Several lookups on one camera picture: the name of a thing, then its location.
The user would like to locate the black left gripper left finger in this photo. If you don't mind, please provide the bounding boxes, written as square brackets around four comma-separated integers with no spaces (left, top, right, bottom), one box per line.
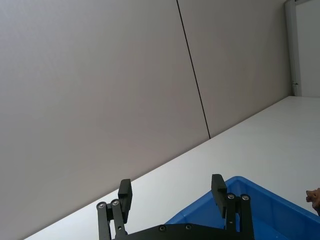
[96,178,133,240]

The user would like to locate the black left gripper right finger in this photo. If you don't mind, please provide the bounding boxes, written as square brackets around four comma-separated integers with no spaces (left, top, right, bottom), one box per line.
[211,174,255,240]

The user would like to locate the blue plastic bin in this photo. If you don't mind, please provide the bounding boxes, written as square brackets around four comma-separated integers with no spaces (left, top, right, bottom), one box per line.
[163,175,320,240]

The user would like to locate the brown lumpy object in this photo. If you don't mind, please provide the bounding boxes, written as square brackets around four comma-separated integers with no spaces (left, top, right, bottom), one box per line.
[305,187,320,217]

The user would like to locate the white door frame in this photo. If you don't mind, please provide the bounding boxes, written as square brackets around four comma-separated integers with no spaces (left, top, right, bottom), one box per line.
[284,0,320,97]

